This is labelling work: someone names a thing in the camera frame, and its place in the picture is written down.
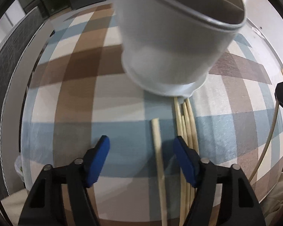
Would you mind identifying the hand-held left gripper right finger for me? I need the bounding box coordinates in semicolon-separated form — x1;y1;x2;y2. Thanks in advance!
173;135;267;226

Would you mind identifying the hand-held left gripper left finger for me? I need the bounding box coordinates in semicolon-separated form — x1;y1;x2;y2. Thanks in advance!
18;135;110;226

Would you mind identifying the slim wooden chopstick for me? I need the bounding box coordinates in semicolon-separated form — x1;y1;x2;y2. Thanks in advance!
151;118;168;226
249;100;280;184

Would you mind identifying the group of wooden chopsticks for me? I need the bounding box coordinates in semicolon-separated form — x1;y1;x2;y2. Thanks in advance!
173;96;200;226

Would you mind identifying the white grey utensil holder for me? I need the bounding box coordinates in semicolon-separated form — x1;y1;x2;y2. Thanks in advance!
106;0;247;98

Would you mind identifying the checked tablecloth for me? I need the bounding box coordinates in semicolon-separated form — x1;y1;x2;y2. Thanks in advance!
20;1;283;226

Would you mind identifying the white plastic bag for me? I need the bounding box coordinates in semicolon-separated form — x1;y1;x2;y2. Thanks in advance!
14;155;26;184

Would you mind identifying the beige cushion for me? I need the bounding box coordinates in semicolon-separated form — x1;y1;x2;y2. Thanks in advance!
0;188;30;219

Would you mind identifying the dark grey quilted mattress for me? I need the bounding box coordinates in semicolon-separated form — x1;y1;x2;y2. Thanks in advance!
0;6;44;200

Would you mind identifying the grey bed frame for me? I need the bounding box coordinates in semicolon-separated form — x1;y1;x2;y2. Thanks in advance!
1;20;56;193

